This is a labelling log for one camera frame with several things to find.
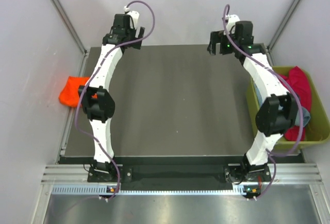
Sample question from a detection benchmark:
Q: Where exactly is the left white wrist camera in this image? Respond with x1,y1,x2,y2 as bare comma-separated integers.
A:
124,6,140,28

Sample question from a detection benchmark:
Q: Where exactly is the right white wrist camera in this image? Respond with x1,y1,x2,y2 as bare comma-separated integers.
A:
224,14,240,33

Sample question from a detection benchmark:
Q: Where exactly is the right aluminium corner post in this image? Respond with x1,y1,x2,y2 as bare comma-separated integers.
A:
267,0,302,52

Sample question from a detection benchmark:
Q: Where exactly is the olive green laundry basket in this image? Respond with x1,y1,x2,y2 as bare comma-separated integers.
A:
246,70,329,149

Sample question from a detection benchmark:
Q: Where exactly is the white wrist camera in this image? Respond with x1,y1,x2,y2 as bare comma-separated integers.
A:
124,6,140,28
224,14,240,33

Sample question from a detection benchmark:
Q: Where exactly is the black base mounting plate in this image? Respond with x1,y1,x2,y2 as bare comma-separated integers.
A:
87,156,271,191

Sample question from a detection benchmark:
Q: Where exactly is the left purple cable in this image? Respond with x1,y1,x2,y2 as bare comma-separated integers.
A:
74,1,156,201

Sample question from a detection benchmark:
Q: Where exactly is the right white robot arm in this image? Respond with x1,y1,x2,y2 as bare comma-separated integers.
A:
207,15,298,184

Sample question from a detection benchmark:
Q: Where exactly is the aluminium corner post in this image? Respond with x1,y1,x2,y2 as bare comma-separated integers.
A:
267,0,302,52
38,0,88,55

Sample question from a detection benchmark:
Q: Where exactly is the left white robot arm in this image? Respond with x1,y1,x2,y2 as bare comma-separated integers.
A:
78,11,145,182

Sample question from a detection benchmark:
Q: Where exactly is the crimson red t shirt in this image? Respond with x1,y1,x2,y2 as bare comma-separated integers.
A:
279,66,312,141

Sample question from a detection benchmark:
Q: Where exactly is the orange t shirt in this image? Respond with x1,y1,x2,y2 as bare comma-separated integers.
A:
58,76,89,108

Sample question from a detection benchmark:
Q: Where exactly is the grey blue t shirt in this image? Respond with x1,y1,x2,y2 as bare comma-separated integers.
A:
253,83,311,127

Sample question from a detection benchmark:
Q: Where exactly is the slotted grey cable duct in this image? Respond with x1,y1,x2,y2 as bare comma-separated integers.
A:
51,184,261,196

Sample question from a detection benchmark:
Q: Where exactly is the left aluminium corner post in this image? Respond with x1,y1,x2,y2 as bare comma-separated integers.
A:
38,0,88,55

